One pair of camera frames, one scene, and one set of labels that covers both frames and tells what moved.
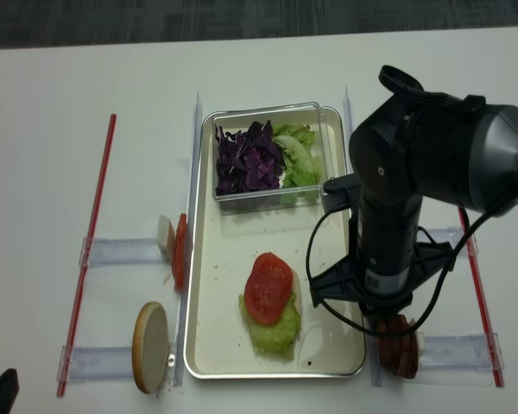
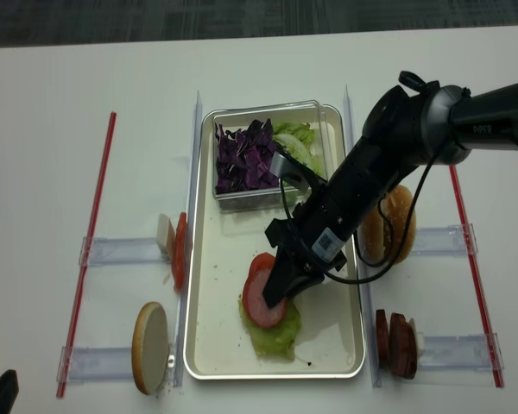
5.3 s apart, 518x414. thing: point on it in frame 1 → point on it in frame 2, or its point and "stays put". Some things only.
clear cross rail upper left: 109,253 stays put
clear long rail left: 185,241 stays put
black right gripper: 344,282 → 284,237
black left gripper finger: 1,398 stays put
